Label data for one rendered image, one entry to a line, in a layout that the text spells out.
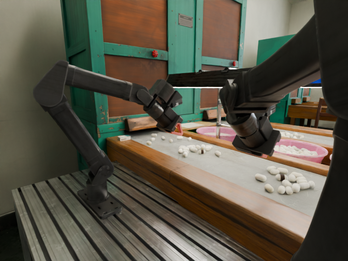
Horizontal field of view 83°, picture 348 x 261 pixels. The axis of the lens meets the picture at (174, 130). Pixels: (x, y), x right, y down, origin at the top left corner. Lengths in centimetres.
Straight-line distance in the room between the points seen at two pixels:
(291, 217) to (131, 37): 111
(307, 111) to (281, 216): 306
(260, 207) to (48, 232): 54
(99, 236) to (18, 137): 137
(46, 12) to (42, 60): 35
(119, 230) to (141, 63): 94
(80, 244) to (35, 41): 155
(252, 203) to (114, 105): 89
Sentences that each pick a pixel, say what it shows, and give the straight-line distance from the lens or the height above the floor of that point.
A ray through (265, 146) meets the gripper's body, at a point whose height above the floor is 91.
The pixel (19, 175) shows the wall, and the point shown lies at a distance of 193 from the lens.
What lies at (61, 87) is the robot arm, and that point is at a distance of 59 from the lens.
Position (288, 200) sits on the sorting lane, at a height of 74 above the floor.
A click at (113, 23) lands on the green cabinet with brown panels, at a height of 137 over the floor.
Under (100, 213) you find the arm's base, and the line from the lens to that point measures 66.
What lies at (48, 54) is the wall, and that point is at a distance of 188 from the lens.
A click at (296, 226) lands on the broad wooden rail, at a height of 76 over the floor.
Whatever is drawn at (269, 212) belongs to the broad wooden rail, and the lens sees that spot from 53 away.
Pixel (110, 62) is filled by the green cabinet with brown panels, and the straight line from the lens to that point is 118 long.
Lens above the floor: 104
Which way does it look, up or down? 12 degrees down
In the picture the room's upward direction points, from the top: straight up
